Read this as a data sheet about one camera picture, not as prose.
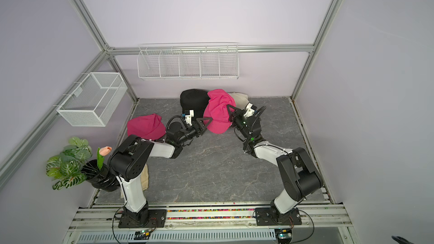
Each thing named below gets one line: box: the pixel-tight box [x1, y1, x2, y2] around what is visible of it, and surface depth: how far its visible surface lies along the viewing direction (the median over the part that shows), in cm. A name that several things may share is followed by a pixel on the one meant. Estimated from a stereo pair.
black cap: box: [180, 88, 210, 122], surface depth 111 cm
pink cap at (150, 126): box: [126, 113, 167, 141], surface depth 103 cm
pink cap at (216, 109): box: [202, 89, 237, 134], surface depth 86 cm
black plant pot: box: [81, 158, 121, 192], surface depth 75 cm
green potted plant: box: [46, 136, 93, 190], surface depth 65 cm
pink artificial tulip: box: [97, 145, 112, 171], surface depth 67 cm
